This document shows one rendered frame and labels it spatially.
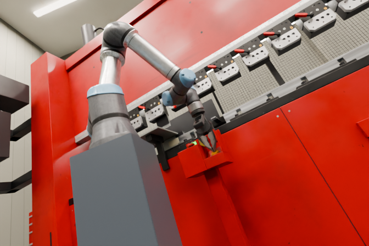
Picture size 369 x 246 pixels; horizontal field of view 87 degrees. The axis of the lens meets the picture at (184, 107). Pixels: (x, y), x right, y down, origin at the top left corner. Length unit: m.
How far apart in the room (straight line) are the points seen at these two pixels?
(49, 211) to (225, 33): 1.75
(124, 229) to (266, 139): 0.80
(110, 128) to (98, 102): 0.10
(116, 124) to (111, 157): 0.11
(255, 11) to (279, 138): 0.89
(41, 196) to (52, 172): 0.18
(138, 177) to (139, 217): 0.08
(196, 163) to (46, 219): 1.23
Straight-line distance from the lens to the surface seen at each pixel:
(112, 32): 0.97
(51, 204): 1.78
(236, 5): 1.64
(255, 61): 1.35
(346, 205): 1.12
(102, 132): 0.60
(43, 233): 1.84
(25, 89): 2.24
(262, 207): 1.10
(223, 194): 0.93
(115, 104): 0.65
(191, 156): 0.91
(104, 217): 0.54
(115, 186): 0.53
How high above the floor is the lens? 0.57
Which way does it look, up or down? 24 degrees up
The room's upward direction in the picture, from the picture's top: 21 degrees counter-clockwise
